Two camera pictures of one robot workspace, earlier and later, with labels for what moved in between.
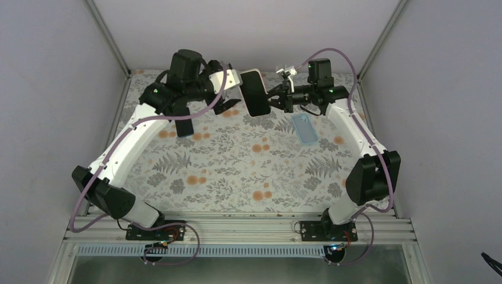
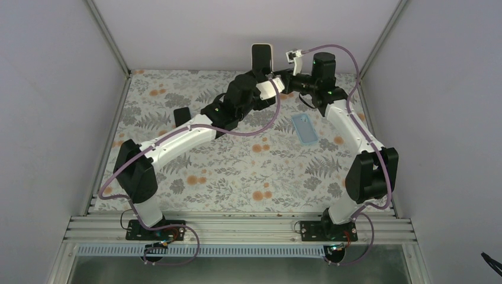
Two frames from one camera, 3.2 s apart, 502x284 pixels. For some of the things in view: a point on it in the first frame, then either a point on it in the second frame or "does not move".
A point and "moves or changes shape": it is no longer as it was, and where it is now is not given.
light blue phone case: (305, 129) does not move
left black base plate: (171, 232) does not move
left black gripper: (226, 106) → (253, 74)
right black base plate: (327, 231) does not move
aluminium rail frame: (236, 229) does not move
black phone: (254, 93) moves or changes shape
